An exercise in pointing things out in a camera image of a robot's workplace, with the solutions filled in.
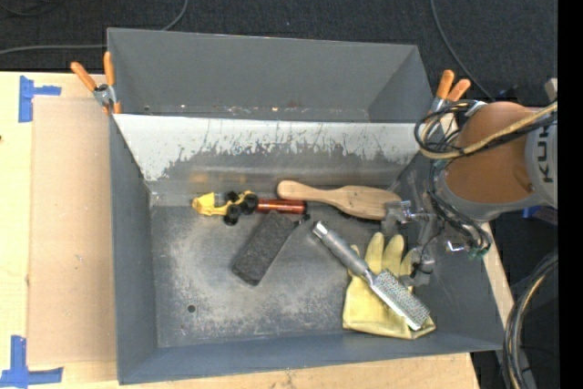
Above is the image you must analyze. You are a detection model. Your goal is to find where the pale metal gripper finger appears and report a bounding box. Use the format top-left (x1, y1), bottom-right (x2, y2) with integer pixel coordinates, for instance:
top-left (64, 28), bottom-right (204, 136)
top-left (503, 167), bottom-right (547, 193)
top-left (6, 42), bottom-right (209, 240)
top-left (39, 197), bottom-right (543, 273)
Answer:
top-left (383, 200), bottom-right (438, 228)
top-left (410, 241), bottom-right (435, 288)

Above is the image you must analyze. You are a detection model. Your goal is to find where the wooden brush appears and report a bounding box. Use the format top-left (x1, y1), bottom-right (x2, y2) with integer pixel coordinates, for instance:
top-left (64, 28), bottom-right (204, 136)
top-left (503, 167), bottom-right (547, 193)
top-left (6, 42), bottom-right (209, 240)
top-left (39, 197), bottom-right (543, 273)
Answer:
top-left (276, 179), bottom-right (403, 221)

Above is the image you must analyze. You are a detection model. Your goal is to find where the silver metal hairbrush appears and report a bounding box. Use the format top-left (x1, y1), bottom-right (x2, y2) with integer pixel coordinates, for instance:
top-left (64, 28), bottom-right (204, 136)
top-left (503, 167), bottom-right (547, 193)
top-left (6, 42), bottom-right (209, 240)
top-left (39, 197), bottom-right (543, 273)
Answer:
top-left (312, 220), bottom-right (432, 332)

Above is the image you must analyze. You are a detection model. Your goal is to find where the yellow rubber glove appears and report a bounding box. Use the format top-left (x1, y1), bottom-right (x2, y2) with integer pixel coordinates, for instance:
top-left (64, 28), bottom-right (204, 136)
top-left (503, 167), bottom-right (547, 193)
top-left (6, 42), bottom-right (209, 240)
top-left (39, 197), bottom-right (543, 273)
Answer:
top-left (342, 231), bottom-right (437, 341)

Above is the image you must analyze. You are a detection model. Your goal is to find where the red-brown shiny cylinder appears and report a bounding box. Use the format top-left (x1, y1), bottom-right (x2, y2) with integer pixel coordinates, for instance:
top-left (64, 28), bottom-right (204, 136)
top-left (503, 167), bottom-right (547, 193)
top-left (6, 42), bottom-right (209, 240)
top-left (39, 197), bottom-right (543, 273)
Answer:
top-left (257, 198), bottom-right (307, 216)

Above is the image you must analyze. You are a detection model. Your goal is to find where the black sponge block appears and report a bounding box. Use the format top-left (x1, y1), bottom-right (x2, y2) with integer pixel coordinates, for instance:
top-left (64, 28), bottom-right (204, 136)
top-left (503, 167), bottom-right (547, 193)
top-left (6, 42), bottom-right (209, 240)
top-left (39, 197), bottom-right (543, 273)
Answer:
top-left (230, 211), bottom-right (300, 287)

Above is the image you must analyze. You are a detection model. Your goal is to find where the yellow toy car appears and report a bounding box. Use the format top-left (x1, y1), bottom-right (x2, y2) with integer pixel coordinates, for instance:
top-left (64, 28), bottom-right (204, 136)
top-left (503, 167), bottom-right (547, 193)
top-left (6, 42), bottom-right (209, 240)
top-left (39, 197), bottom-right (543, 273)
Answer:
top-left (190, 189), bottom-right (260, 227)

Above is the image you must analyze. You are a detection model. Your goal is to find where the grey metal bin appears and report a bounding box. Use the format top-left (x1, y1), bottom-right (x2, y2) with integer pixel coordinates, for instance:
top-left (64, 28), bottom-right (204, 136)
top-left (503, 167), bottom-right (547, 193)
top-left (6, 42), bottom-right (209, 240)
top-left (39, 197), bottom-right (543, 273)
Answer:
top-left (107, 27), bottom-right (506, 385)

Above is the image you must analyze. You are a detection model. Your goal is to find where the brown cardboard board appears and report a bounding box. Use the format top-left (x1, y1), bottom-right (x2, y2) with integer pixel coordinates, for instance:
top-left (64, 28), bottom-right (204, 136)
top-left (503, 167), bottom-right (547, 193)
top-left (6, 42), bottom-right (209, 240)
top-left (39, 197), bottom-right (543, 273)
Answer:
top-left (26, 95), bottom-right (120, 373)

